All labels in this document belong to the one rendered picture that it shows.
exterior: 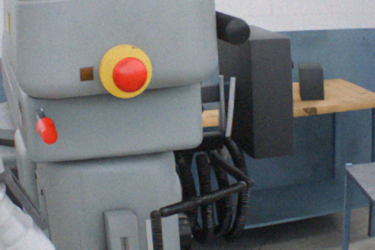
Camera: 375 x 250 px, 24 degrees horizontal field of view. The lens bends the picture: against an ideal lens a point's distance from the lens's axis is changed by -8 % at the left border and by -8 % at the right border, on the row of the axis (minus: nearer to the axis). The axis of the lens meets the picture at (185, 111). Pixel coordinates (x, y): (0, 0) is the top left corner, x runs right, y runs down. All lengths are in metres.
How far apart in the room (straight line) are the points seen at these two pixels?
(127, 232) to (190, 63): 0.26
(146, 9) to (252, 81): 0.53
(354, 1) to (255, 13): 0.74
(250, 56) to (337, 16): 4.46
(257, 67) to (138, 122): 0.42
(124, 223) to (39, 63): 0.27
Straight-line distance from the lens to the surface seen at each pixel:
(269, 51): 1.60
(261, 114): 1.62
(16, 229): 0.99
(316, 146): 6.11
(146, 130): 1.23
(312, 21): 5.97
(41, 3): 1.09
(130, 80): 1.06
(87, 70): 1.10
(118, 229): 1.25
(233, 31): 1.17
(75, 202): 1.27
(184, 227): 1.43
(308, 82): 5.29
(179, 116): 1.23
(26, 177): 1.46
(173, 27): 1.12
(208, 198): 1.20
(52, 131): 1.06
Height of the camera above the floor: 1.94
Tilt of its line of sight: 12 degrees down
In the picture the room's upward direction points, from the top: 3 degrees counter-clockwise
